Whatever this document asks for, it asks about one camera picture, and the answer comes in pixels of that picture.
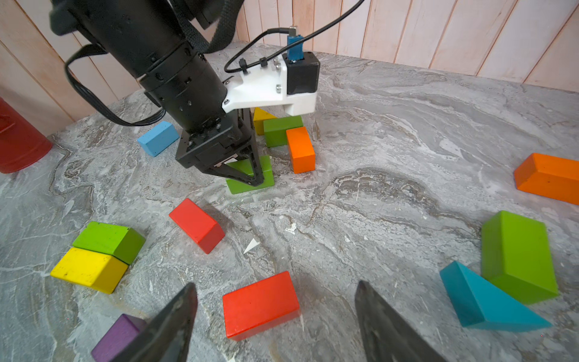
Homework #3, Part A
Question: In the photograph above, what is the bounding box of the yellow triangle block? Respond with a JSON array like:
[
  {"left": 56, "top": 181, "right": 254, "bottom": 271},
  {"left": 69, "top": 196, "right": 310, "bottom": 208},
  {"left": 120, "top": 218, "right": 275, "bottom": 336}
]
[{"left": 253, "top": 107, "right": 277, "bottom": 136}]

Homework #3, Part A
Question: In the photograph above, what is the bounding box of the orange block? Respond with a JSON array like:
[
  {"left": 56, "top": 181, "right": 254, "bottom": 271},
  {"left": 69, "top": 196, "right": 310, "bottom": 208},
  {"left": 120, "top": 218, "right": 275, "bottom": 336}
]
[
  {"left": 286, "top": 127, "right": 315, "bottom": 173},
  {"left": 514, "top": 153, "right": 579, "bottom": 205}
]

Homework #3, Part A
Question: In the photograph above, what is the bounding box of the red pen holder cup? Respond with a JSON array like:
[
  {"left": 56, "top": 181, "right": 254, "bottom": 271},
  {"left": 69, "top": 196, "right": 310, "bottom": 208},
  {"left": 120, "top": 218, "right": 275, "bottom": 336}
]
[{"left": 0, "top": 98, "right": 53, "bottom": 174}]

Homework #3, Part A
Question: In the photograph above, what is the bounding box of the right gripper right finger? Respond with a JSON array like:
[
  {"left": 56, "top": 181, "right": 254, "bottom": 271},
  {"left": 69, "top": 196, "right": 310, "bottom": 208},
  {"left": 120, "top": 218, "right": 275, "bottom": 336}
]
[{"left": 354, "top": 281, "right": 445, "bottom": 361}]

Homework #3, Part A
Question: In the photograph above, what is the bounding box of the purple cube block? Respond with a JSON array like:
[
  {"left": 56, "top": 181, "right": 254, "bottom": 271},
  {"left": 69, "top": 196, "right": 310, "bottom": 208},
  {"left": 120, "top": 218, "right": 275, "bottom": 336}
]
[{"left": 91, "top": 314, "right": 147, "bottom": 362}]

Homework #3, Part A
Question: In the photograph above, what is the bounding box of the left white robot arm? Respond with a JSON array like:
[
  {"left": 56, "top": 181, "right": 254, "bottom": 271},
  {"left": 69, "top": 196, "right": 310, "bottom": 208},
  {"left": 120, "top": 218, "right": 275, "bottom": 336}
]
[{"left": 49, "top": 1, "right": 264, "bottom": 186}]

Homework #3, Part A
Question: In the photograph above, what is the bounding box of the red block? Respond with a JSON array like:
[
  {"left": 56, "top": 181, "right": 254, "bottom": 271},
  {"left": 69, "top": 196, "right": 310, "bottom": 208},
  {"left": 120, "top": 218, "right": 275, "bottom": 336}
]
[
  {"left": 169, "top": 198, "right": 225, "bottom": 254},
  {"left": 223, "top": 271, "right": 301, "bottom": 342}
]

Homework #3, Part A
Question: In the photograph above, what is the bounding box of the light blue block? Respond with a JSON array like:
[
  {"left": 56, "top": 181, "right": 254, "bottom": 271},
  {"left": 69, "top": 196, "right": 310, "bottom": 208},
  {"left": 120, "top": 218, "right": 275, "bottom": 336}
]
[{"left": 137, "top": 121, "right": 179, "bottom": 157}]

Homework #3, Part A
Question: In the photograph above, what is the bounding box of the teal triangle block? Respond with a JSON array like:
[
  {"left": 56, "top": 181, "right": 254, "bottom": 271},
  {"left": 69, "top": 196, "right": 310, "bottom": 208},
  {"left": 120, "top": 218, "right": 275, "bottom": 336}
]
[{"left": 440, "top": 261, "right": 552, "bottom": 333}]

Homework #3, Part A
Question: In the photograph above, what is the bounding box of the front yellow block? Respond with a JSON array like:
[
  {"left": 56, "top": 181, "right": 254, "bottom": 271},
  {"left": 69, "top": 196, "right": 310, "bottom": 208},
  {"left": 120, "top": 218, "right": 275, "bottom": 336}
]
[{"left": 50, "top": 247, "right": 128, "bottom": 294}]

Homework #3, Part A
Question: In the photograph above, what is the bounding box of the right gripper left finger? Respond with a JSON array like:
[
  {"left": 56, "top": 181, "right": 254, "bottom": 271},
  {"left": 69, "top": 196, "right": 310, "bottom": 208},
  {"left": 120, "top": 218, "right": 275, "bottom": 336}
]
[{"left": 113, "top": 282, "right": 198, "bottom": 362}]

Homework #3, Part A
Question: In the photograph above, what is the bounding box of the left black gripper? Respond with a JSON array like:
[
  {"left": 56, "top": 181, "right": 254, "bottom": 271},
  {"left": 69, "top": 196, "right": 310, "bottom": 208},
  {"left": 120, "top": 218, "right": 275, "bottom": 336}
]
[{"left": 176, "top": 109, "right": 265, "bottom": 187}]

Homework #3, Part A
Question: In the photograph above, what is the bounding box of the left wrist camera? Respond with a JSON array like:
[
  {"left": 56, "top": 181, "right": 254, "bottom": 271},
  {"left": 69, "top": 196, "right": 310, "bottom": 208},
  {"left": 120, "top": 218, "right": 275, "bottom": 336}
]
[{"left": 222, "top": 51, "right": 321, "bottom": 116}]

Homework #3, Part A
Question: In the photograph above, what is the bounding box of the upright green block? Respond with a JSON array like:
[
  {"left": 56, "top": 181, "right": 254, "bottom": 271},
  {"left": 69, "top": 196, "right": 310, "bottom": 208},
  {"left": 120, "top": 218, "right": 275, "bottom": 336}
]
[{"left": 481, "top": 211, "right": 559, "bottom": 305}]

